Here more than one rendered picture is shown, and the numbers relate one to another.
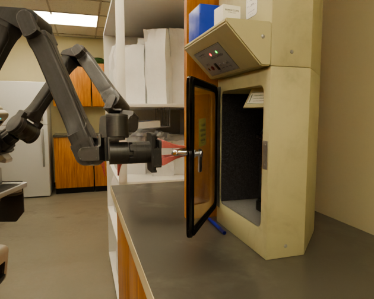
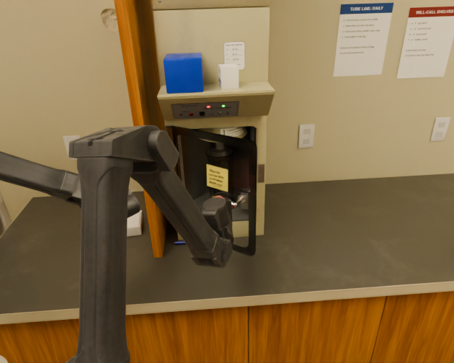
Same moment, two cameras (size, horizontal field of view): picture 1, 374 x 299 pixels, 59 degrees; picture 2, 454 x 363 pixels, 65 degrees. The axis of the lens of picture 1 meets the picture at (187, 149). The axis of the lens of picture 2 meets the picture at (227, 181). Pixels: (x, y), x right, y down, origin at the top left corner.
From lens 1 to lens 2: 119 cm
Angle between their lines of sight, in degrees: 75
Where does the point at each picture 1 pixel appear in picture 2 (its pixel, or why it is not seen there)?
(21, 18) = (162, 147)
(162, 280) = (285, 285)
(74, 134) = (215, 246)
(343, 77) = not seen: hidden behind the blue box
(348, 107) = not seen: hidden behind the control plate
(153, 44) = not seen: outside the picture
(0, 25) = (125, 169)
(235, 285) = (295, 254)
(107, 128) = (223, 220)
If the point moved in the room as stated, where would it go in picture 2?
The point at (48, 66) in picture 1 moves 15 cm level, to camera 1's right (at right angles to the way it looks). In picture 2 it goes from (179, 192) to (202, 160)
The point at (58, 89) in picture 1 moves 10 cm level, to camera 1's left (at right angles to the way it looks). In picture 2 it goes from (192, 213) to (174, 243)
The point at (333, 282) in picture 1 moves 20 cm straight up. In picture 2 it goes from (294, 220) to (297, 175)
